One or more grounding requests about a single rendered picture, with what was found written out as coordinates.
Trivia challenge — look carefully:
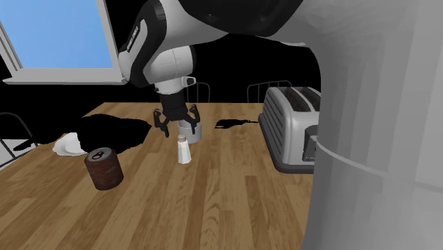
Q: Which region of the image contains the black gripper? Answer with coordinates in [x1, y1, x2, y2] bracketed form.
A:
[153, 90, 202, 138]

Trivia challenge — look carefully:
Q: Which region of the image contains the white cup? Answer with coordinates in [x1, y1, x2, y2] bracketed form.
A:
[177, 119, 203, 145]

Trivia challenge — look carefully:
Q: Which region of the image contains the white salt shaker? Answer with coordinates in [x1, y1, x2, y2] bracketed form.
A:
[176, 134, 192, 165]

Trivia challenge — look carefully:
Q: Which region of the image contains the rusty red can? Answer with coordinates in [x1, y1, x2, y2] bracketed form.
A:
[84, 147, 125, 192]

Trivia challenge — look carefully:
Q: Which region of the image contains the wooden table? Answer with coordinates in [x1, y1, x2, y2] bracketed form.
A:
[0, 102, 324, 250]

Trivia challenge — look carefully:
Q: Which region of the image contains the silver toaster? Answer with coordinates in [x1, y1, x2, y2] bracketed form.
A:
[258, 86, 323, 174]

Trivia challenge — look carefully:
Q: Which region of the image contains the white plate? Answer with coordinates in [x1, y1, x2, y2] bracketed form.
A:
[52, 132, 88, 157]

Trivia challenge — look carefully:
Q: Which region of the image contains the metal wire chair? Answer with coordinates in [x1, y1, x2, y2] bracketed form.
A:
[246, 80, 294, 104]
[186, 82, 212, 104]
[0, 112, 35, 153]

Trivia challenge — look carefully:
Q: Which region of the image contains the window with grey frame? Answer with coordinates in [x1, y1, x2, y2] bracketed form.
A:
[0, 0, 130, 86]

